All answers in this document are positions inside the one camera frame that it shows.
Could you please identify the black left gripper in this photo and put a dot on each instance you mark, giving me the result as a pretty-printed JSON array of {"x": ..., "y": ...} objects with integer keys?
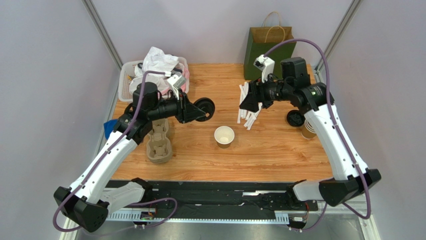
[{"x": 187, "y": 112}]

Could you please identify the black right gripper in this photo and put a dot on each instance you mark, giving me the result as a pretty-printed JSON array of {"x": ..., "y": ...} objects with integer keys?
[{"x": 259, "y": 96}]

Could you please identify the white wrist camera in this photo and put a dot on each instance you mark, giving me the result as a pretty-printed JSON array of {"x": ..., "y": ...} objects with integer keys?
[
  {"x": 266, "y": 65},
  {"x": 175, "y": 82}
]

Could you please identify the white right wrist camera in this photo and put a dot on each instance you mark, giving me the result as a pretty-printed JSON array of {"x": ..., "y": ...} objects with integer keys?
[{"x": 266, "y": 65}]

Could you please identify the white plastic basket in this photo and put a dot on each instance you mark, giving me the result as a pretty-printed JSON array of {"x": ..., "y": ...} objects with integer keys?
[{"x": 127, "y": 74}]

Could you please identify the stack of paper cups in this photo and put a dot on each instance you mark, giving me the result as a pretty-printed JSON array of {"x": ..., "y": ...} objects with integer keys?
[{"x": 307, "y": 131}]

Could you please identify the cardboard cup carrier tray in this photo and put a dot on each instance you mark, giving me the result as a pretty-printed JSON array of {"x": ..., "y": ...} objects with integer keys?
[{"x": 159, "y": 148}]

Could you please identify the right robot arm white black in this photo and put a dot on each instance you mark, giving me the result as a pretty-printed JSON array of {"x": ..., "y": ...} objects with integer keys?
[{"x": 351, "y": 175}]

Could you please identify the green paper gift bag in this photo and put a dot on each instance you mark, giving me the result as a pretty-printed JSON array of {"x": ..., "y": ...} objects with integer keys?
[{"x": 260, "y": 40}]

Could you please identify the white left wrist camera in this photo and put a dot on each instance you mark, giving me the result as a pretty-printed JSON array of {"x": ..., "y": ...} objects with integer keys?
[{"x": 175, "y": 82}]

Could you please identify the black plastic cup lid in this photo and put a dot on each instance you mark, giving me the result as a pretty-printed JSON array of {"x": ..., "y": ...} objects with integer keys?
[{"x": 206, "y": 105}]

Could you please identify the stack of black lids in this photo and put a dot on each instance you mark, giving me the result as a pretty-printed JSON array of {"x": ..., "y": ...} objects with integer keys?
[{"x": 295, "y": 118}]

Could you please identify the crumpled white cloth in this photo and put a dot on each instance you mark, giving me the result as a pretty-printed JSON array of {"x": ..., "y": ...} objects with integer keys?
[{"x": 156, "y": 60}]

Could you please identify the blue cloth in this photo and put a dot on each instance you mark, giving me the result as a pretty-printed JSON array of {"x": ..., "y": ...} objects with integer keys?
[{"x": 109, "y": 127}]

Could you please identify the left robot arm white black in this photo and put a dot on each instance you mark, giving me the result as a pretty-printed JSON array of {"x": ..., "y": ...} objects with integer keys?
[{"x": 84, "y": 201}]

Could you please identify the brown paper coffee cup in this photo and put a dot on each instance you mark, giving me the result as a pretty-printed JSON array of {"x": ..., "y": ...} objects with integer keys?
[{"x": 224, "y": 136}]

